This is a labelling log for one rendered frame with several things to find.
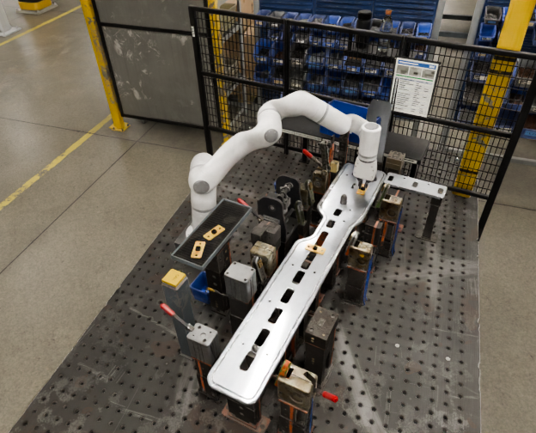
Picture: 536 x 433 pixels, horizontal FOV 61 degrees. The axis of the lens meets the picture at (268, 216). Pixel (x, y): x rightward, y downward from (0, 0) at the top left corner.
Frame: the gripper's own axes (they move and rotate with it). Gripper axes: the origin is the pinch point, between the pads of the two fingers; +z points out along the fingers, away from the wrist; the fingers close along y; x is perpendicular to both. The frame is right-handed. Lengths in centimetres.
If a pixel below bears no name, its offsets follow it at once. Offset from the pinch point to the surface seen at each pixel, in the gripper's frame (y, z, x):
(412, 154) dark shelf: 14.7, 0.4, 36.6
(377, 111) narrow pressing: -4.5, -24.8, 26.6
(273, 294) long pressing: -10, 3, -76
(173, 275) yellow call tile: -39, -13, -95
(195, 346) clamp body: -22, 0, -109
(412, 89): 6, -26, 54
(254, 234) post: -27, -6, -59
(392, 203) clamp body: 16.1, -0.5, -8.2
